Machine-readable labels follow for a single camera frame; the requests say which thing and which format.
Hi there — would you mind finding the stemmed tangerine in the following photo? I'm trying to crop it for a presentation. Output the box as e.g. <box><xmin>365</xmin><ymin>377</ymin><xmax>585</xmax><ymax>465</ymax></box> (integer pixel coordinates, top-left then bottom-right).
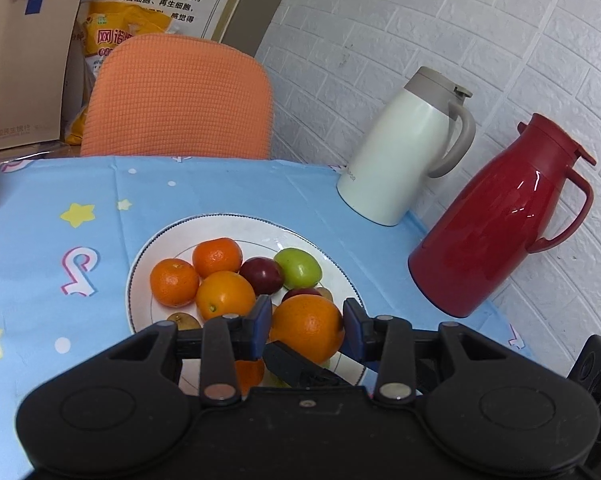
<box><xmin>235</xmin><ymin>359</ymin><xmax>266</xmax><ymax>396</ymax></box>

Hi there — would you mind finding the orange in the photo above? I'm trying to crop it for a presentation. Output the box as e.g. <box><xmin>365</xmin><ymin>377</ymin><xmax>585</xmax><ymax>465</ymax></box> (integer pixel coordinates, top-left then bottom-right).
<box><xmin>195</xmin><ymin>271</ymin><xmax>256</xmax><ymax>321</ymax></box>
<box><xmin>270</xmin><ymin>295</ymin><xmax>345</xmax><ymax>364</ymax></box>

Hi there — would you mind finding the dark red plum back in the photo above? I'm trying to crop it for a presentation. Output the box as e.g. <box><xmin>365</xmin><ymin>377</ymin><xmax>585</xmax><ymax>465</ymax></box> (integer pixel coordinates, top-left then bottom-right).
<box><xmin>238</xmin><ymin>257</ymin><xmax>284</xmax><ymax>296</ymax></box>

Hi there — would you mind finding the dark red plum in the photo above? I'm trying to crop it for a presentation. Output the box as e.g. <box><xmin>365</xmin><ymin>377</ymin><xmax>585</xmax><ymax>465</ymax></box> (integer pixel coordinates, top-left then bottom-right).
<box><xmin>282</xmin><ymin>287</ymin><xmax>322</xmax><ymax>301</ymax></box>
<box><xmin>238</xmin><ymin>257</ymin><xmax>284</xmax><ymax>296</ymax></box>

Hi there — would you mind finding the dark red plum front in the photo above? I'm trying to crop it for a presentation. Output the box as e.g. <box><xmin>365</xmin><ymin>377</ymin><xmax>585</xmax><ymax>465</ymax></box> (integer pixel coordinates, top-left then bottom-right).
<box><xmin>282</xmin><ymin>287</ymin><xmax>322</xmax><ymax>301</ymax></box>

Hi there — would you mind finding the small tangerine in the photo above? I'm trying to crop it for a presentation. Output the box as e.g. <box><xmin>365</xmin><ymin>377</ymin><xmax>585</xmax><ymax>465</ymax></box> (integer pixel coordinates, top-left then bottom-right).
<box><xmin>192</xmin><ymin>237</ymin><xmax>243</xmax><ymax>278</ymax></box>

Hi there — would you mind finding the green apple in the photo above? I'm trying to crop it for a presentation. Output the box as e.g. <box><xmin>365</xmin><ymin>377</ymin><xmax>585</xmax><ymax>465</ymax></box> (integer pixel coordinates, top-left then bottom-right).
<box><xmin>262</xmin><ymin>361</ymin><xmax>334</xmax><ymax>388</ymax></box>
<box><xmin>274</xmin><ymin>248</ymin><xmax>323</xmax><ymax>289</ymax></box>

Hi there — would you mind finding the white porcelain plate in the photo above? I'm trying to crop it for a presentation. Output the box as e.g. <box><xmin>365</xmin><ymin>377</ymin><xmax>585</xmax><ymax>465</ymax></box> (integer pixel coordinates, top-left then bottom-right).
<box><xmin>124</xmin><ymin>212</ymin><xmax>369</xmax><ymax>397</ymax></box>

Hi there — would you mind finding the red thermos jug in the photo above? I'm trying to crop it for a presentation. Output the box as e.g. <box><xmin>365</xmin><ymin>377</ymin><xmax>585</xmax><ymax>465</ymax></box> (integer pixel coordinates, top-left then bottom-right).
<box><xmin>407</xmin><ymin>114</ymin><xmax>596</xmax><ymax>318</ymax></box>

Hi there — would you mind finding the blue cartoon tablecloth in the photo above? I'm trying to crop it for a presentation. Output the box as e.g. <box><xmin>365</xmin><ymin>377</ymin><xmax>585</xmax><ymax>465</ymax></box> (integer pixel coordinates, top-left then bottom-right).
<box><xmin>0</xmin><ymin>154</ymin><xmax>535</xmax><ymax>480</ymax></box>

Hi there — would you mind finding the white thermos jug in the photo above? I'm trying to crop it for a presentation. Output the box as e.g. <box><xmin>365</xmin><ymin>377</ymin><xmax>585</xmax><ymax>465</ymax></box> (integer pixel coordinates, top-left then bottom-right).
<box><xmin>337</xmin><ymin>66</ymin><xmax>476</xmax><ymax>226</ymax></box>

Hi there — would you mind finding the orange chair near plate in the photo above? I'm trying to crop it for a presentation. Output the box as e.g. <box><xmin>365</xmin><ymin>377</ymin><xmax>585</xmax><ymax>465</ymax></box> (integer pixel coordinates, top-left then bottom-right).
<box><xmin>80</xmin><ymin>34</ymin><xmax>273</xmax><ymax>159</ymax></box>

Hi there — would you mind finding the yellow snack bag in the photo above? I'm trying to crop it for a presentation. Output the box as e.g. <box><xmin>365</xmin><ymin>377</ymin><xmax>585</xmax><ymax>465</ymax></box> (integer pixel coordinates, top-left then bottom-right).
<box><xmin>64</xmin><ymin>1</ymin><xmax>171</xmax><ymax>146</ymax></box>

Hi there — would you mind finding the brown cardboard box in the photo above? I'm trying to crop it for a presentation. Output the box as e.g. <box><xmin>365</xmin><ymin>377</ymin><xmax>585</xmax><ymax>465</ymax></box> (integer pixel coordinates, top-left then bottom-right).
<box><xmin>0</xmin><ymin>0</ymin><xmax>84</xmax><ymax>151</ymax></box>

